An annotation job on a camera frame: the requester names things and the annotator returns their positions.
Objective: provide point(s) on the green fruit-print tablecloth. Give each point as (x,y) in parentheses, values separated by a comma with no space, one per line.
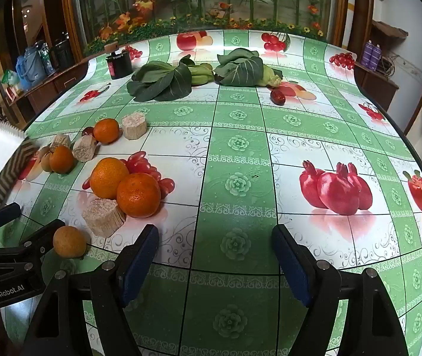
(238,137)

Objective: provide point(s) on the small green fruit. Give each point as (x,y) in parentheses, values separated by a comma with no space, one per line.
(206,66)

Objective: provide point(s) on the small sugarcane piece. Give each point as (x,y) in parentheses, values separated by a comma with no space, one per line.
(60,142)

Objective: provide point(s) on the small orange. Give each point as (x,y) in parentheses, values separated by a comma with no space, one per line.
(106,131)
(62,159)

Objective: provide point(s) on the dark wooden cabinet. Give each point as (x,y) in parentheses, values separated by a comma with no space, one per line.
(51,89)

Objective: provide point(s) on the red date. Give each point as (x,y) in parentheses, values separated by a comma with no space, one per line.
(278,96)
(87,132)

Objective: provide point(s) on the large sugarcane piece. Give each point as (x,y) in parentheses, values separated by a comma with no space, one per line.
(101,217)

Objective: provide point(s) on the angled sugarcane piece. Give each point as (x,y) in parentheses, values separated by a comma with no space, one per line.
(84,149)

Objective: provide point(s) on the black pot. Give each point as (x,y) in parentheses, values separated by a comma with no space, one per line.
(63,52)

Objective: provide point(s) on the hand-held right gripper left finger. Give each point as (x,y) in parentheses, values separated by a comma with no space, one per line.
(140,263)

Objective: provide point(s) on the small yellow citrus fruit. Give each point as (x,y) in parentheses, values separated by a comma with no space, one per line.
(69,241)

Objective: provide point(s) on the green packet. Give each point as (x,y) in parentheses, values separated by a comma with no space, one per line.
(10,78)

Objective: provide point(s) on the blue bag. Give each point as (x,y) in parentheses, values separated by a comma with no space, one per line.
(29,69)

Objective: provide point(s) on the round sugarcane piece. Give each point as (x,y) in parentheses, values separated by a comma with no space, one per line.
(134,125)

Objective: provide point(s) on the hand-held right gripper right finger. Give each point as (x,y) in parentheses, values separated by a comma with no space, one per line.
(294,270)

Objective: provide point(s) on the bamboo flower mural panel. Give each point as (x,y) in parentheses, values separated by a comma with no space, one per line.
(203,0)

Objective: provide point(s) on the black canister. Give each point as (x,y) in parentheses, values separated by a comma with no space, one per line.
(119,66)

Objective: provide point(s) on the wooden cork lid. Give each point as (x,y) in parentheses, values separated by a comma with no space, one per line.
(110,47)

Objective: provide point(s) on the floral thermos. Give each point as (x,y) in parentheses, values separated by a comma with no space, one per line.
(45,57)

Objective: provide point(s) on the small tan fruit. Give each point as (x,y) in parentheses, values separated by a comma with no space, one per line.
(44,161)

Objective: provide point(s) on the purple bottle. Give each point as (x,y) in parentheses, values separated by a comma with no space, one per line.
(376,55)
(367,53)

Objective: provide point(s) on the bok choy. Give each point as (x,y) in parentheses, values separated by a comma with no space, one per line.
(162,81)
(240,68)

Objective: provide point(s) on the low wooden cabinet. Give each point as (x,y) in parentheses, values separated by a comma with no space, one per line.
(377,83)

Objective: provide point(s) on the large orange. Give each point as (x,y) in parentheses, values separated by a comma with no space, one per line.
(138,196)
(109,176)

